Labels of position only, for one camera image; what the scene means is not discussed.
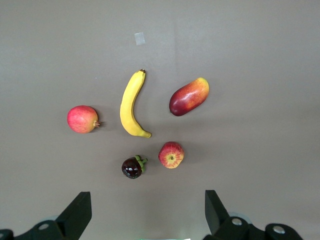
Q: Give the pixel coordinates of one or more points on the red yellow mango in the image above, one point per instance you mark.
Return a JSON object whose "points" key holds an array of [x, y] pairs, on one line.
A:
{"points": [[187, 97]]}

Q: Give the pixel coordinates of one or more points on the clear tape piece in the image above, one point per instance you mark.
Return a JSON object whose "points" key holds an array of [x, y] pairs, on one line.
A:
{"points": [[139, 38]]}

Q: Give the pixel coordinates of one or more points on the yellow banana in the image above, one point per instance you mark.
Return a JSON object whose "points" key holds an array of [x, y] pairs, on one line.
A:
{"points": [[127, 110]]}

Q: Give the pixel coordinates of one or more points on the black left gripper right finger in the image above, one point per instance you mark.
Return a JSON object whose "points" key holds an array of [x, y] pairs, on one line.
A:
{"points": [[217, 217]]}

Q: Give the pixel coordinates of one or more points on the dark purple mangosteen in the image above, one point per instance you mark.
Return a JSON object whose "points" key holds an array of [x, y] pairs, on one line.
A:
{"points": [[130, 168]]}

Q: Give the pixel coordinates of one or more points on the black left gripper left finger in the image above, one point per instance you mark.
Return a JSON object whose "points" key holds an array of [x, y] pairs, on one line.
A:
{"points": [[72, 215]]}

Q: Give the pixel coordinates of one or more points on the red yellow apple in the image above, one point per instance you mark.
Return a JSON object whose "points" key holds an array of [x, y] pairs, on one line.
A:
{"points": [[171, 155]]}

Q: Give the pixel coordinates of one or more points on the brown table cover sheet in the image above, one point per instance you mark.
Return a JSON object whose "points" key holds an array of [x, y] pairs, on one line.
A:
{"points": [[250, 150]]}

